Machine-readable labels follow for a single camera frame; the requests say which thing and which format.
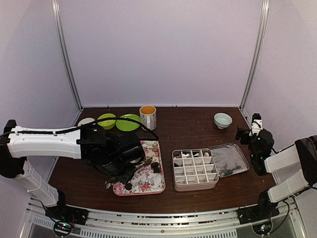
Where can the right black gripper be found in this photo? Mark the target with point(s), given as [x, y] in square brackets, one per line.
[239, 131]

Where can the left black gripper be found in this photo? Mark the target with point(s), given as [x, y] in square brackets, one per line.
[125, 178]

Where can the metal serving tongs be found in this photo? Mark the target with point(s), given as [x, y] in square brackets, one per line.
[110, 183]

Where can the floral pink tray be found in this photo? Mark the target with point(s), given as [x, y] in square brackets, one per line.
[149, 179]

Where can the pink rabbit tin lid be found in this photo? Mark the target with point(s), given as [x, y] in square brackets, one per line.
[229, 160]

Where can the pink divided tin box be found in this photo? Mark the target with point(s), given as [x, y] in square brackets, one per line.
[194, 169]

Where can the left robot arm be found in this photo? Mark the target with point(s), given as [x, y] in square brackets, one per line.
[115, 156]

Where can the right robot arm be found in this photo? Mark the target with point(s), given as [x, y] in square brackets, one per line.
[260, 145]

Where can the pale blue tea bowl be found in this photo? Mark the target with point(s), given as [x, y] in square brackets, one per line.
[222, 120]

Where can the green plate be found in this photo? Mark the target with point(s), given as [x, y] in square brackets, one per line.
[127, 126]

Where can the green bowl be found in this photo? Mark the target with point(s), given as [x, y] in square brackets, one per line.
[107, 124]

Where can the floral white mug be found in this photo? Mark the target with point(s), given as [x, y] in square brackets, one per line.
[148, 116]

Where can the black white bowl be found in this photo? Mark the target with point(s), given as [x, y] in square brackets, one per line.
[85, 121]

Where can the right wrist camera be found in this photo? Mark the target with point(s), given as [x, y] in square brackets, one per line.
[256, 124]

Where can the right aluminium frame post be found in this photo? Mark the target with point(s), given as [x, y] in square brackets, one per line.
[257, 52]

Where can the aluminium frame post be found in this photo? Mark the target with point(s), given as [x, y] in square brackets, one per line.
[257, 52]
[64, 54]

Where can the front aluminium rail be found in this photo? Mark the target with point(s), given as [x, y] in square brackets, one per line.
[109, 224]

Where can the left aluminium frame post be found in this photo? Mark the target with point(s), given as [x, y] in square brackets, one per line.
[64, 54]

